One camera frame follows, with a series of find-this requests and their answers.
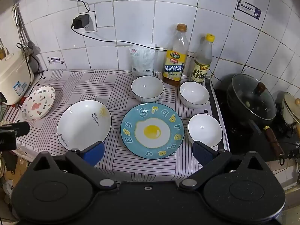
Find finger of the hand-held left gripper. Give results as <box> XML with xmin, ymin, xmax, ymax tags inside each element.
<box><xmin>0</xmin><ymin>121</ymin><xmax>30</xmax><ymax>137</ymax></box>

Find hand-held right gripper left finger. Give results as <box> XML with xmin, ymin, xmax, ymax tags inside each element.
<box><xmin>32</xmin><ymin>141</ymin><xmax>118</xmax><ymax>190</ymax></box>

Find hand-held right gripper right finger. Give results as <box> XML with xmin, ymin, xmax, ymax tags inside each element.
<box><xmin>179</xmin><ymin>141</ymin><xmax>268</xmax><ymax>190</ymax></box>

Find white ribbed bowl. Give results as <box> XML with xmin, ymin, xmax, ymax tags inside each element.
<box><xmin>187</xmin><ymin>113</ymin><xmax>223</xmax><ymax>149</ymax></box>
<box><xmin>131</xmin><ymin>76</ymin><xmax>165</xmax><ymax>103</ymax></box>
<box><xmin>179</xmin><ymin>81</ymin><xmax>210</xmax><ymax>110</ymax></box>

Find white mushroom print plate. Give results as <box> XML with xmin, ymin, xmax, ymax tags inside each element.
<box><xmin>21</xmin><ymin>86</ymin><xmax>56</xmax><ymax>122</ymax></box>

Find white sun print plate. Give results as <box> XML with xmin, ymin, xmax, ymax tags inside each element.
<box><xmin>56</xmin><ymin>100</ymin><xmax>112</xmax><ymax>151</ymax></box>

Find blue egg print plate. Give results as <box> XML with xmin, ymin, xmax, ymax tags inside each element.
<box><xmin>120</xmin><ymin>103</ymin><xmax>185</xmax><ymax>159</ymax></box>

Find cardboard box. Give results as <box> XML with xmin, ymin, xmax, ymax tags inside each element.
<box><xmin>0</xmin><ymin>155</ymin><xmax>25</xmax><ymax>194</ymax></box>

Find black stove top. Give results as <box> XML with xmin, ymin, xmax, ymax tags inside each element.
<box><xmin>210</xmin><ymin>75</ymin><xmax>300</xmax><ymax>163</ymax></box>

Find white rice cooker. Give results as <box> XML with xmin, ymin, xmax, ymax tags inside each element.
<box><xmin>0</xmin><ymin>51</ymin><xmax>35</xmax><ymax>106</ymax></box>

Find striped table cover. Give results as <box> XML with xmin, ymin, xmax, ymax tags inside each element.
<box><xmin>4</xmin><ymin>69</ymin><xmax>232</xmax><ymax>177</ymax></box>

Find glass pot lid wooden knob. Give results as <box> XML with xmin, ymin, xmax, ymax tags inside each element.
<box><xmin>231</xmin><ymin>73</ymin><xmax>277</xmax><ymax>122</ymax></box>

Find hanging metal ladle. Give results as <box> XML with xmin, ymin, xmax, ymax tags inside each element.
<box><xmin>13</xmin><ymin>3</ymin><xmax>36</xmax><ymax>60</ymax></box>

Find clear vinegar bottle yellow cap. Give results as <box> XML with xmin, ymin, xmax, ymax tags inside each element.
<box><xmin>189</xmin><ymin>33</ymin><xmax>216</xmax><ymax>85</ymax></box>

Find cooking wine bottle yellow label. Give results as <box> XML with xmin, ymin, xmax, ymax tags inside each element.
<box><xmin>162</xmin><ymin>23</ymin><xmax>189</xmax><ymax>86</ymax></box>

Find cream enamel pot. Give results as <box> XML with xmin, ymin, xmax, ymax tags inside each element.
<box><xmin>281</xmin><ymin>91</ymin><xmax>300</xmax><ymax>125</ymax></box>

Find white salt bag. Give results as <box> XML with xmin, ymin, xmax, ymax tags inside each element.
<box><xmin>128</xmin><ymin>44</ymin><xmax>157</xmax><ymax>77</ymax></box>

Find black power adapter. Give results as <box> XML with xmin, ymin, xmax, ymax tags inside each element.
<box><xmin>71</xmin><ymin>14</ymin><xmax>90</xmax><ymax>30</ymax></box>

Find black cooking pot wooden handle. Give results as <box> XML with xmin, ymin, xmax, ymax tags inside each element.
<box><xmin>226</xmin><ymin>82</ymin><xmax>286</xmax><ymax>166</ymax></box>

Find small wall sticker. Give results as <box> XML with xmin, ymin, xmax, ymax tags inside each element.
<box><xmin>46</xmin><ymin>56</ymin><xmax>64</xmax><ymax>65</ymax></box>

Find black power cable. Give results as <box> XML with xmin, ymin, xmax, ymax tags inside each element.
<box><xmin>71</xmin><ymin>25</ymin><xmax>170</xmax><ymax>51</ymax></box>

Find white wall socket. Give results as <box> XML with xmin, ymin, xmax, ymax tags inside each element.
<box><xmin>79</xmin><ymin>11</ymin><xmax>98</xmax><ymax>33</ymax></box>

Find blue white wall sticker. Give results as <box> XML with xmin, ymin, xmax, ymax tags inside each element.
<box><xmin>236</xmin><ymin>0</ymin><xmax>263</xmax><ymax>20</ymax></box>

